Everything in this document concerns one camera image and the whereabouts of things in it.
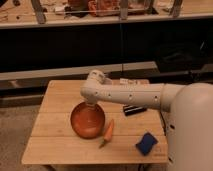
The orange ceramic bowl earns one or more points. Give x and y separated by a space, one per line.
87 121

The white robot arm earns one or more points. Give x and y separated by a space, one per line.
190 108

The black rectangular device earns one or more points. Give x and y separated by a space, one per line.
132 110

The orange carrot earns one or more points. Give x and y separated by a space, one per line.
108 134

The wooden table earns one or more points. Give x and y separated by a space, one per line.
53 141

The blue sponge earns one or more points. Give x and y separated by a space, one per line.
146 144

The long background workbench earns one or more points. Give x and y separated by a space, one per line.
53 13

